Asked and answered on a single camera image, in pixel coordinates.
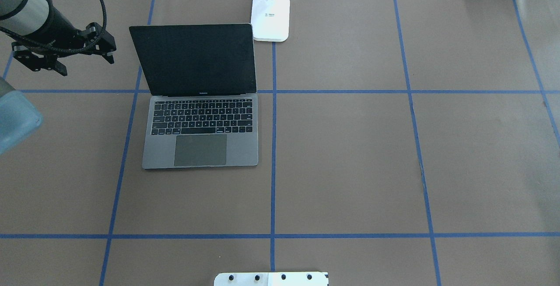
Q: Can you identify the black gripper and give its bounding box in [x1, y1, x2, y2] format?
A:
[11, 22, 117, 76]

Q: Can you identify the grey laptop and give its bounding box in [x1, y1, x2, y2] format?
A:
[129, 23, 259, 170]

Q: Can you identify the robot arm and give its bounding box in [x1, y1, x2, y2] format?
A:
[0, 0, 117, 153]

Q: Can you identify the white desk lamp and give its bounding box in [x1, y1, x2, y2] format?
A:
[250, 0, 291, 42]

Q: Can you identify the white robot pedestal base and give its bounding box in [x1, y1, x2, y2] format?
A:
[213, 272, 329, 286]

